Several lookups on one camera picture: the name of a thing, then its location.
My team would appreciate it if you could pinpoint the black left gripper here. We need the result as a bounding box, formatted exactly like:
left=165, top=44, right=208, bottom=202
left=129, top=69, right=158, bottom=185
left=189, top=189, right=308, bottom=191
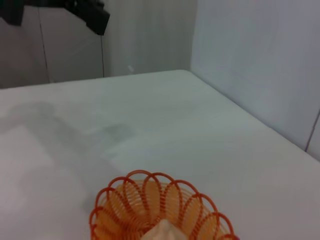
left=0, top=0, right=111, bottom=36

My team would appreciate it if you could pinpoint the orange plastic woven basket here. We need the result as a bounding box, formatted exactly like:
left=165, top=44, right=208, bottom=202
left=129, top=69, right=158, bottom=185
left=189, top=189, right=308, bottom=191
left=89, top=169, right=241, bottom=240

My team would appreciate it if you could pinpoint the beige steamed bun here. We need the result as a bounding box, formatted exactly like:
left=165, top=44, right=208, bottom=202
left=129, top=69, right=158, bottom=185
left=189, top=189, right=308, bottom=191
left=141, top=218, right=189, bottom=240

